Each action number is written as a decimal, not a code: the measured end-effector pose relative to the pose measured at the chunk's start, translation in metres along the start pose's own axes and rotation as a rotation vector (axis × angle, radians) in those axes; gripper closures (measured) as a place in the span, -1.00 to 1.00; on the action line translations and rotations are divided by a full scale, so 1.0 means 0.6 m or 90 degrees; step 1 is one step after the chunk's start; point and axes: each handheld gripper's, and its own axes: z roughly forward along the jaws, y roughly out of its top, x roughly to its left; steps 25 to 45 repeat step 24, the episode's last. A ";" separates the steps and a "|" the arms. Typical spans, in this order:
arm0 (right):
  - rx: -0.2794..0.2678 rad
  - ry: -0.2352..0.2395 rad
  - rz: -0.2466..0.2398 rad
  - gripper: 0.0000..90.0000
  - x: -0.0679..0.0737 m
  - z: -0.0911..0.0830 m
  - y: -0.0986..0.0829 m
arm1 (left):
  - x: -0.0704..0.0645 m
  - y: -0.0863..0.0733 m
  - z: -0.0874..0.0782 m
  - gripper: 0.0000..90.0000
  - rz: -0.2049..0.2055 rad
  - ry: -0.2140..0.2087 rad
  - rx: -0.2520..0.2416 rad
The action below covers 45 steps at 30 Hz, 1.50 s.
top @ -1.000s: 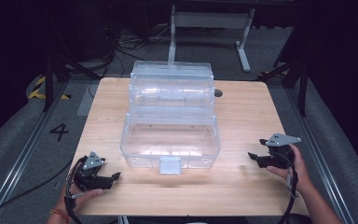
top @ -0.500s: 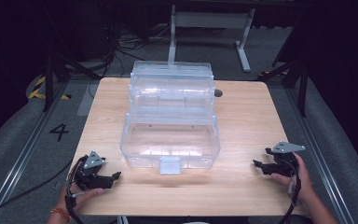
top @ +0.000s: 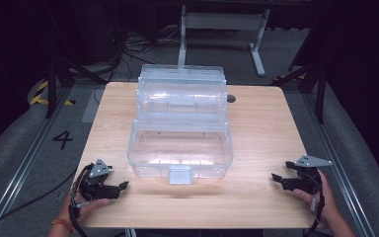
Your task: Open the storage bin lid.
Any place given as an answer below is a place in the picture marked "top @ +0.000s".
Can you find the white table leg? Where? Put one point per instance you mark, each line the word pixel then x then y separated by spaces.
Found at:
pixel 130 232

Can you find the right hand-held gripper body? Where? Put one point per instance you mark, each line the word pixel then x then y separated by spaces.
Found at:
pixel 309 182

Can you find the metal floor rail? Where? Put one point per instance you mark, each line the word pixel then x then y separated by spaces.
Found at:
pixel 339 171
pixel 16 174

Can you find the black metal stand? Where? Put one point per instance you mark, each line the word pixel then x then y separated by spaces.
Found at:
pixel 320 98
pixel 51 89

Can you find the person's left hand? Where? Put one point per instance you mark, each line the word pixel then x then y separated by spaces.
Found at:
pixel 74 210

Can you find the person's right hand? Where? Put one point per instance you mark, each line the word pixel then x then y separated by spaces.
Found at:
pixel 327 202

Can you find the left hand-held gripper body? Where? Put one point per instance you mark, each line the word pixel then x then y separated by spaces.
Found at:
pixel 92 187

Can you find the yellow black floor tape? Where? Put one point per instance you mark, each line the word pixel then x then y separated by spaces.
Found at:
pixel 37 98

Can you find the clear plastic storage box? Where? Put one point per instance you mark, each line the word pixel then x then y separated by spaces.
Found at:
pixel 181 131

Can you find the white metal desk frame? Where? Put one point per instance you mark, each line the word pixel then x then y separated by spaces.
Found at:
pixel 223 21

